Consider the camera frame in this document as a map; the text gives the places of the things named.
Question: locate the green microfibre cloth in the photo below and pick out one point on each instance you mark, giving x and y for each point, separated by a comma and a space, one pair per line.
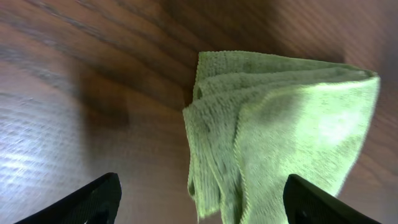
257, 118

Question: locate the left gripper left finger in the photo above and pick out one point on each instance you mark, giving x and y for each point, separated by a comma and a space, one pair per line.
95, 203

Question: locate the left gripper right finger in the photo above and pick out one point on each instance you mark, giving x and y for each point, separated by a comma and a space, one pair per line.
306, 203

